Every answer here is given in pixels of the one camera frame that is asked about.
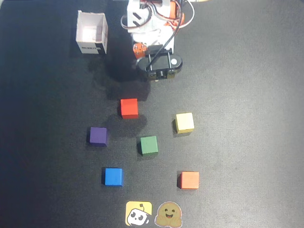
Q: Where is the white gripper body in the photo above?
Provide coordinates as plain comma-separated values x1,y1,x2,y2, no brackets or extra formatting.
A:
127,2,176,57

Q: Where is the yellow cube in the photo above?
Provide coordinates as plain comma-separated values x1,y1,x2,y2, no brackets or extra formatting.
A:
174,112,195,134

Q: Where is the white red servo wire bundle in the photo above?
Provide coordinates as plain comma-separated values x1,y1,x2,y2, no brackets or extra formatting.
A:
120,0,196,31

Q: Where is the white open paper box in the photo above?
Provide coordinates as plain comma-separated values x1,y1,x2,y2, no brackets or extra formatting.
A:
76,9,109,56

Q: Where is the black table mat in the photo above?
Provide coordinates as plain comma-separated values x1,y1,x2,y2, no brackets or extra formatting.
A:
0,0,304,228

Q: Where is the purple cube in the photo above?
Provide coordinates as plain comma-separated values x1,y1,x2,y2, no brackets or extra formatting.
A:
89,126,109,147

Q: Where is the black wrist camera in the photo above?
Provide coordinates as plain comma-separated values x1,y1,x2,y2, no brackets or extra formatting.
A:
136,44,184,81

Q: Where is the hugging face emoji sticker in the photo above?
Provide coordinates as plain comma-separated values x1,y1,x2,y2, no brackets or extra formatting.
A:
154,201,183,227

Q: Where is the blue cube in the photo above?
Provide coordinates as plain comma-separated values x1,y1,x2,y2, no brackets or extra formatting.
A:
104,168,124,188

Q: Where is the green cube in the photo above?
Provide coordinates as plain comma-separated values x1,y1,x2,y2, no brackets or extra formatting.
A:
138,135,159,157

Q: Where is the black camera cable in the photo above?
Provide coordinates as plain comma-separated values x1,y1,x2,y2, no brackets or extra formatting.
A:
149,22,182,71

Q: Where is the yellow robot face sticker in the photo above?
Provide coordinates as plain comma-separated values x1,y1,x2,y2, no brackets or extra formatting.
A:
125,201,153,227

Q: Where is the orange cube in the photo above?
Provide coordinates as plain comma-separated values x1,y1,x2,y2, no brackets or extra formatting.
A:
178,171,200,190

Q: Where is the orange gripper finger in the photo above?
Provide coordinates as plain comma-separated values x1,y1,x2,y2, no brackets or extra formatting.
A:
133,42,148,60

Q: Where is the red cube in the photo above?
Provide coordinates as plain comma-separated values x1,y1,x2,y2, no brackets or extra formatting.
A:
120,98,139,120

